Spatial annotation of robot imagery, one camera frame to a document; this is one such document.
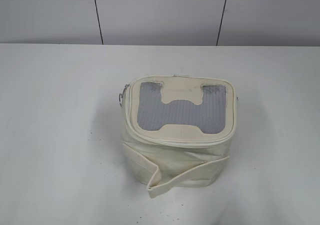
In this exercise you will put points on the cream insulated lunch bag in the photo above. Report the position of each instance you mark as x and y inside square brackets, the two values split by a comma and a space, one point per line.
[177, 130]

